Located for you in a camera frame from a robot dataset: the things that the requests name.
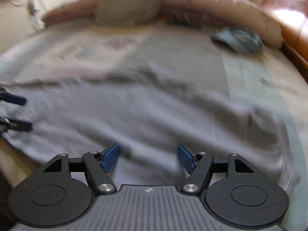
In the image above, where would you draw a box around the wooden headboard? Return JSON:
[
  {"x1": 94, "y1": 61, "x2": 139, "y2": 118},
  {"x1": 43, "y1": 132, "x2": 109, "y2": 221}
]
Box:
[{"x1": 259, "y1": 0, "x2": 307, "y2": 80}]

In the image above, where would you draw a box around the grey round face cushion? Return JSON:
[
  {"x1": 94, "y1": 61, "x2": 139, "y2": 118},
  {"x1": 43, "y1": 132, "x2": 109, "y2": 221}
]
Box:
[{"x1": 95, "y1": 0, "x2": 161, "y2": 26}]

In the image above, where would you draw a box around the grey printed garment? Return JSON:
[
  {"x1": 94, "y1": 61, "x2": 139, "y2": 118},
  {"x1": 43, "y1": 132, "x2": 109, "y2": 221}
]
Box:
[{"x1": 1, "y1": 63, "x2": 300, "y2": 191}]

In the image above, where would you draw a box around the patterned bed sheet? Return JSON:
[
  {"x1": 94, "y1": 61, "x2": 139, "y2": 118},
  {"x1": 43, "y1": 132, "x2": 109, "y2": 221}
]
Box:
[{"x1": 1, "y1": 20, "x2": 307, "y2": 230}]

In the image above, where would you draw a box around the blue cap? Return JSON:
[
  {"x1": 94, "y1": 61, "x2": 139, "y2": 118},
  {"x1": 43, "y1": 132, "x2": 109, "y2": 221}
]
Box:
[{"x1": 209, "y1": 27, "x2": 264, "y2": 55}]

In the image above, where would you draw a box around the pink rolled quilt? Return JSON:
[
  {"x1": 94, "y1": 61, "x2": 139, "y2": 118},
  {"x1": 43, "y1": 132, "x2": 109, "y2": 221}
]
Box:
[{"x1": 42, "y1": 0, "x2": 284, "y2": 48}]

